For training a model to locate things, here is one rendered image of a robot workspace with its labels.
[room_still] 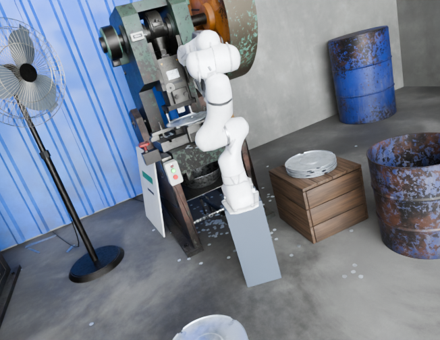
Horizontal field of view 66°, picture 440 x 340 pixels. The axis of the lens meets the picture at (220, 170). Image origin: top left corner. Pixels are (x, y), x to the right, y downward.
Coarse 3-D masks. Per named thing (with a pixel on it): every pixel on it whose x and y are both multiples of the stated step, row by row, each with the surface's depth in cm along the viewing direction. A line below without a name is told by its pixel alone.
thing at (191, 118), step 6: (192, 114) 225; (198, 114) 219; (204, 114) 213; (174, 120) 222; (180, 120) 213; (186, 120) 208; (192, 120) 206; (198, 120) 200; (168, 126) 206; (174, 126) 202
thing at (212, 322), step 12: (192, 324) 128; (204, 324) 126; (216, 324) 125; (240, 324) 121; (180, 336) 124; (192, 336) 123; (204, 336) 120; (216, 336) 119; (228, 336) 118; (240, 336) 117
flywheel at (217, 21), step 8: (192, 0) 230; (200, 0) 218; (208, 0) 209; (216, 0) 204; (192, 8) 235; (200, 8) 215; (208, 8) 208; (216, 8) 203; (224, 8) 187; (208, 16) 209; (216, 16) 207; (224, 16) 198; (208, 24) 214; (216, 24) 212; (224, 24) 202; (216, 32) 216; (224, 32) 206; (224, 40) 210
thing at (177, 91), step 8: (160, 56) 206; (168, 56) 207; (176, 56) 205; (160, 64) 202; (168, 64) 204; (176, 64) 206; (168, 72) 205; (176, 72) 207; (168, 80) 206; (176, 80) 208; (184, 80) 210; (168, 88) 206; (176, 88) 209; (184, 88) 208; (168, 96) 209; (176, 96) 206; (184, 96) 209; (168, 104) 214
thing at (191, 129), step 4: (200, 120) 200; (204, 120) 198; (188, 124) 198; (192, 124) 196; (196, 124) 197; (184, 128) 211; (188, 128) 208; (192, 128) 209; (196, 128) 210; (184, 132) 215; (188, 132) 209; (192, 132) 210; (196, 132) 211; (188, 136) 210; (192, 136) 210; (192, 140) 211
